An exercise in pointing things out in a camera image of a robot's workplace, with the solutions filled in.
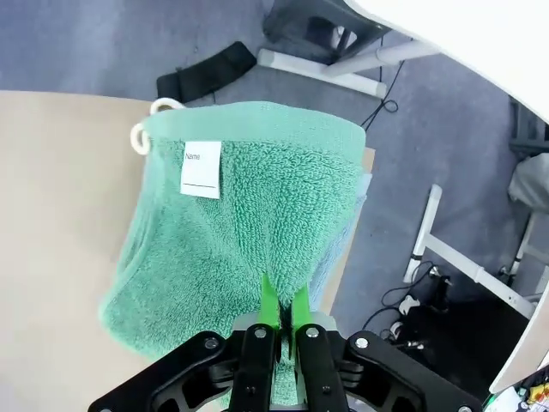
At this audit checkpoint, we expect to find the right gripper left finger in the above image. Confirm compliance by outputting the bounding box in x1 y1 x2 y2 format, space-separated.
87 272 282 412

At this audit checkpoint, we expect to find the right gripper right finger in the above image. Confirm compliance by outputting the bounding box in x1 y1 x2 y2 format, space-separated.
287 287 484 412

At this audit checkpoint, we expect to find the green terry towel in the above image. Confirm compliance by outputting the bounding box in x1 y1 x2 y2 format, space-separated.
97 97 367 407

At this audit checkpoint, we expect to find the grey cloth bundle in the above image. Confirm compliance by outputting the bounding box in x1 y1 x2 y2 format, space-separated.
509 152 549 212

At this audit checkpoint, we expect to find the dark grey plastic stool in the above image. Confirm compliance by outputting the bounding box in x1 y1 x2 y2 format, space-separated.
262 0 389 65

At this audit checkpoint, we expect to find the thin black floor cable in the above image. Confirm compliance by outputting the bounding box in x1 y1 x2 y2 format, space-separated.
359 59 407 130

